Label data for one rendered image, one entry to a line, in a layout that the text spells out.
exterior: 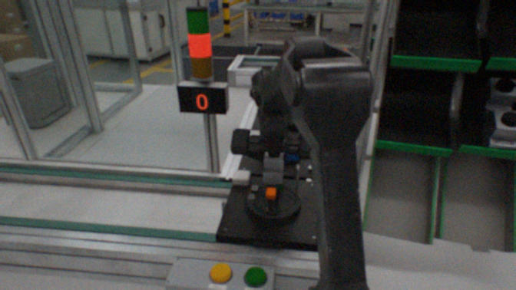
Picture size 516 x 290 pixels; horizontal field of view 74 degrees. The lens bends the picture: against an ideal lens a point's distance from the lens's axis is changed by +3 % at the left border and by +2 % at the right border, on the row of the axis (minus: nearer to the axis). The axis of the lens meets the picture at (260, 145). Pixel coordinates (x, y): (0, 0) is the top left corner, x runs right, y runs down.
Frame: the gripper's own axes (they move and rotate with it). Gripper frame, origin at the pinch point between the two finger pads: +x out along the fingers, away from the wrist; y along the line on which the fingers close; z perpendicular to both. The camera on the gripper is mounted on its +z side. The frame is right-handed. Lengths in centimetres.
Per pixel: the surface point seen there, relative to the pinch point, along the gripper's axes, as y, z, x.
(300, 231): -7.0, -15.1, 7.8
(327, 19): -55, 583, 436
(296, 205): -5.7, -8.6, 9.3
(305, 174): -8.0, 4.9, 19.6
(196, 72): 19.8, 15.8, -9.4
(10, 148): 104, 17, 40
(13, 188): 76, -6, 20
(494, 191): -47.1, -4.6, 1.8
